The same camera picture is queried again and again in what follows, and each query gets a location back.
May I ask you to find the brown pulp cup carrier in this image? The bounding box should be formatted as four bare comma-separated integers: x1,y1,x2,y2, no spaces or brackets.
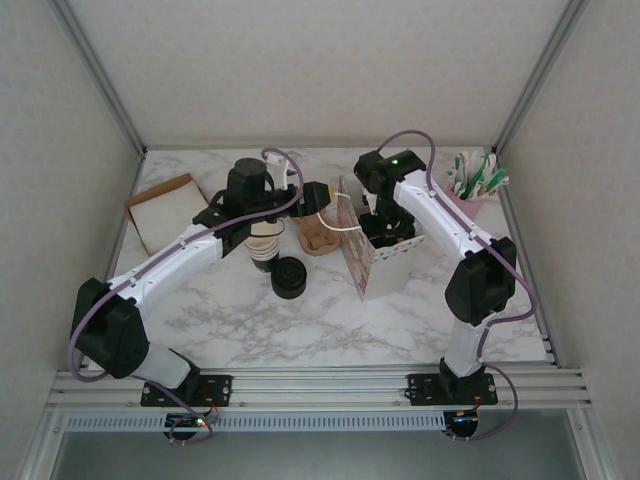
289,212,344,259

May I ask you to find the stack of black paper cups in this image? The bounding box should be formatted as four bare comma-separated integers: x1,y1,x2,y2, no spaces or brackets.
244,219,282,274

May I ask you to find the stack of black cup lids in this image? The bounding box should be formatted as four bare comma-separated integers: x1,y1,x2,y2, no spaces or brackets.
270,255,307,301

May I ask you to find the brown cardboard napkin box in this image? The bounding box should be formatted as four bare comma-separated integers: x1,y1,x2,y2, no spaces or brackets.
123,172,224,257

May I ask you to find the white paper napkin stack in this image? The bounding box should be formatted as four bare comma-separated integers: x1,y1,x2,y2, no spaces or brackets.
130,180,210,251

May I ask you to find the cartoon animal paper gift bag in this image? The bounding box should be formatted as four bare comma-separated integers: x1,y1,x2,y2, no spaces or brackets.
317,174,427,302

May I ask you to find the left controller board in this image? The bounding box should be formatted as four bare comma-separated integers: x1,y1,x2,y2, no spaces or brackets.
164,412,211,431

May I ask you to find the controller board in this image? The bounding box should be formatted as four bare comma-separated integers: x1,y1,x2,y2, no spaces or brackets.
444,409,482,437
164,412,211,431

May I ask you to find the right controller board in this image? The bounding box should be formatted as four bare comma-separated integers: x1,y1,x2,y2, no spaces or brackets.
444,409,482,437

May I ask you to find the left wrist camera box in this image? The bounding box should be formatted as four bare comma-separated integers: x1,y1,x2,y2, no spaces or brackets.
264,151,304,191

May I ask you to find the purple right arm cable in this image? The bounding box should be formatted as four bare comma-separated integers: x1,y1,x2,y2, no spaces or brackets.
377,129,539,444

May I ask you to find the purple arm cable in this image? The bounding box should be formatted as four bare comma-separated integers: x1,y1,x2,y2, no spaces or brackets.
377,129,539,444
67,146,307,445

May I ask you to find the aluminium back table rail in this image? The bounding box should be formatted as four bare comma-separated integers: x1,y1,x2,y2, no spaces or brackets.
142,143,496,151

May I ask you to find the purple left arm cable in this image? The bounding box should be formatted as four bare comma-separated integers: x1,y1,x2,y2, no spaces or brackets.
67,146,307,445

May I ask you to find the aluminium side table rail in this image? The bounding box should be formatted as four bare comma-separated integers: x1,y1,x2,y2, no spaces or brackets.
493,149,559,370
77,149,147,372

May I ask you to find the aluminium frame post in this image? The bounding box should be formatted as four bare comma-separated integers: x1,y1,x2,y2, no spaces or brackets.
47,0,147,156
492,0,594,154

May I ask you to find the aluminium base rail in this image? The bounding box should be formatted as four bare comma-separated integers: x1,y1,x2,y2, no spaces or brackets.
47,367,594,412

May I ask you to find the white slotted cable duct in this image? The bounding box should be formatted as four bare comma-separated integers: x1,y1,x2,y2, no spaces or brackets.
64,412,447,432

